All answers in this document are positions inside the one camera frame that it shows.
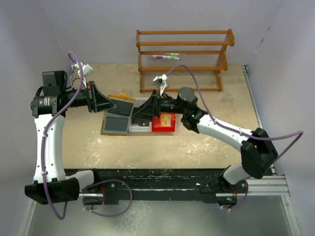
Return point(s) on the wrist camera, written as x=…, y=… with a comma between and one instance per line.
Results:
x=86, y=69
x=160, y=81

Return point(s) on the red plastic bin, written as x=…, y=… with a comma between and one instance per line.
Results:
x=156, y=124

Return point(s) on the white plastic bin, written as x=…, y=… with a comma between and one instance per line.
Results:
x=135, y=127

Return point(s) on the wooden shelf rack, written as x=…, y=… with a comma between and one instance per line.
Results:
x=205, y=50

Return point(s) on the orange card in bin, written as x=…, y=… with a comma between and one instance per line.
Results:
x=165, y=120

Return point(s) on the orange leather card holder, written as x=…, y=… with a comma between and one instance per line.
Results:
x=113, y=124

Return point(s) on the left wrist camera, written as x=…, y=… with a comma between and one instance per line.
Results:
x=86, y=69

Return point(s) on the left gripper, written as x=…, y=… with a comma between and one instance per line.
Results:
x=97, y=102

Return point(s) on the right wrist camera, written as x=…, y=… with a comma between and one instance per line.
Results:
x=160, y=81

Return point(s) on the black cards in bin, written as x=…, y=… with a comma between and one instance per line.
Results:
x=140, y=122

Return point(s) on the black card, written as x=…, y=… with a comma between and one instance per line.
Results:
x=123, y=107

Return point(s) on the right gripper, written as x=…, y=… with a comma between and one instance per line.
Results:
x=145, y=112

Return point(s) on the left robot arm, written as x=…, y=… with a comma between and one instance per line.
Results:
x=50, y=183

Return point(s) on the markers on shelf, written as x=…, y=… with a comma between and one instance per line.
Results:
x=166, y=56

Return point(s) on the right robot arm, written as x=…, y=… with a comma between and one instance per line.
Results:
x=255, y=146

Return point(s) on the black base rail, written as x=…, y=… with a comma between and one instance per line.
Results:
x=203, y=185

